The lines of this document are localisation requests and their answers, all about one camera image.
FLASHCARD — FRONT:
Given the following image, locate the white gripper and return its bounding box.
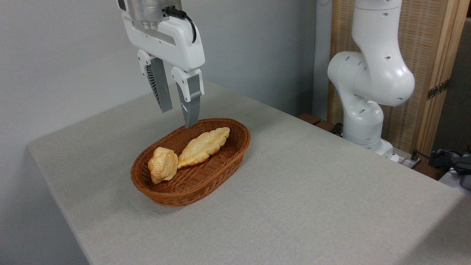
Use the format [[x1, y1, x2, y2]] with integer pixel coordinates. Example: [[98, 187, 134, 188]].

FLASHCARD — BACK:
[[118, 0, 206, 129]]

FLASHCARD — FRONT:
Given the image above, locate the round golden bread roll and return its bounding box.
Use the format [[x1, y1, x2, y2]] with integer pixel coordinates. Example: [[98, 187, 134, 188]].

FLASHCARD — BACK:
[[148, 147, 178, 184]]

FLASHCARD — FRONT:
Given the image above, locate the long braided golden bread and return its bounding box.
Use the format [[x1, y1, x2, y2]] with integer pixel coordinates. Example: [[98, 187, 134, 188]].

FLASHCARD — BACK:
[[177, 127, 230, 169]]

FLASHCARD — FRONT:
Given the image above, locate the brown wicker basket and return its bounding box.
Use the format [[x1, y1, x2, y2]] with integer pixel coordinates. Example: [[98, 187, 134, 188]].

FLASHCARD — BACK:
[[130, 118, 251, 207]]

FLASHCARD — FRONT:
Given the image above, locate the grey tablecloth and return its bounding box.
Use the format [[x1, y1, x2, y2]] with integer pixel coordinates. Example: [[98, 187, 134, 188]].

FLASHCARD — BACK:
[[28, 79, 471, 265]]

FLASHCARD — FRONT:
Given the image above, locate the wooden rattan folding screen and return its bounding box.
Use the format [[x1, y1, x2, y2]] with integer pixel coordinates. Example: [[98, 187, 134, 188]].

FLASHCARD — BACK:
[[327, 0, 471, 159]]

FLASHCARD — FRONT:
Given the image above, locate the dark metal screen hinge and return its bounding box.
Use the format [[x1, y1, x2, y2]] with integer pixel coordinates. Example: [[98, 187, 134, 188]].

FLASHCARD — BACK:
[[427, 79, 450, 100]]

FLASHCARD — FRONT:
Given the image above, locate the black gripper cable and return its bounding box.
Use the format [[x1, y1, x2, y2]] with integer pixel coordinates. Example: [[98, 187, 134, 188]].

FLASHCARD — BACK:
[[166, 7, 197, 44]]

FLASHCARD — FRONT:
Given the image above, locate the dark bundle of cables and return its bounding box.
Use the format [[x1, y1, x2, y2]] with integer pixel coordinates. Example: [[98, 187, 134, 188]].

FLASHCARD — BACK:
[[418, 147, 471, 191]]

